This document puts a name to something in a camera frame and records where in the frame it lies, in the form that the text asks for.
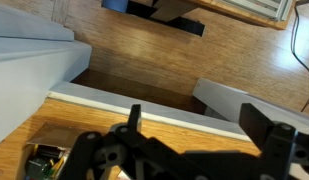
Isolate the blue plastic object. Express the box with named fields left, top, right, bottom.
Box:
left=101, top=0, right=129, bottom=14

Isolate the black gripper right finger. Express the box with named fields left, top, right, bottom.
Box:
left=238, top=103, right=309, bottom=180

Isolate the large open cardboard box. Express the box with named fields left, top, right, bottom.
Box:
left=24, top=122, right=123, bottom=180

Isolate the wood framed white panel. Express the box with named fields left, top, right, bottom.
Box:
left=188, top=0, right=297, bottom=31

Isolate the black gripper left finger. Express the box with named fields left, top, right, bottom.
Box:
left=58, top=104, right=208, bottom=180

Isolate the dark green round roll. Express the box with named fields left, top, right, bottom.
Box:
left=25, top=158, right=51, bottom=180

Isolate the black floor cable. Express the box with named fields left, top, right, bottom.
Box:
left=290, top=4, right=309, bottom=113

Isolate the black metal stand base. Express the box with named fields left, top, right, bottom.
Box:
left=126, top=0, right=207, bottom=38

